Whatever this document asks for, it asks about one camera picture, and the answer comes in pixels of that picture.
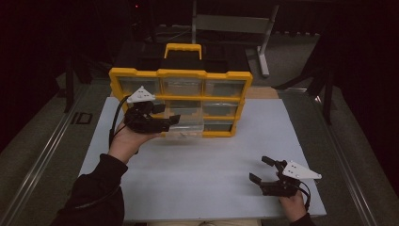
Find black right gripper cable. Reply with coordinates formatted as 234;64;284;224
296;182;311;212

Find black stand post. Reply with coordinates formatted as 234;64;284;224
63;55;77;114

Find person's left hand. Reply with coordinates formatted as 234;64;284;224
107;120;162;165

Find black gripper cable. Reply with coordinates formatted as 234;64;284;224
296;182;311;212
108;95;132;149

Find yellow and black drawer organizer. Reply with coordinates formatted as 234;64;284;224
107;42;254;139

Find wooden board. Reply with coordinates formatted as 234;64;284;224
247;87;280;100

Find clear plastic pulled-out drawer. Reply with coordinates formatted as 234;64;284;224
164;107;205;140

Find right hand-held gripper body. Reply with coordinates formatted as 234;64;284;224
259;159;323;199

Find person's right hand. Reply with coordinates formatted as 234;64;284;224
278;190;307;222

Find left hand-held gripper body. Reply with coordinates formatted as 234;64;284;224
123;86;171;134

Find grid of closed clear drawers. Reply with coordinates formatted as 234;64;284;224
117;76;247;133

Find grey metal stand frame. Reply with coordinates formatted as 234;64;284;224
190;0;280;78

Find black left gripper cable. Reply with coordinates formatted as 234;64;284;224
108;95;132;149

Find black stand legs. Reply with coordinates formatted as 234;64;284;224
272;29;335;126

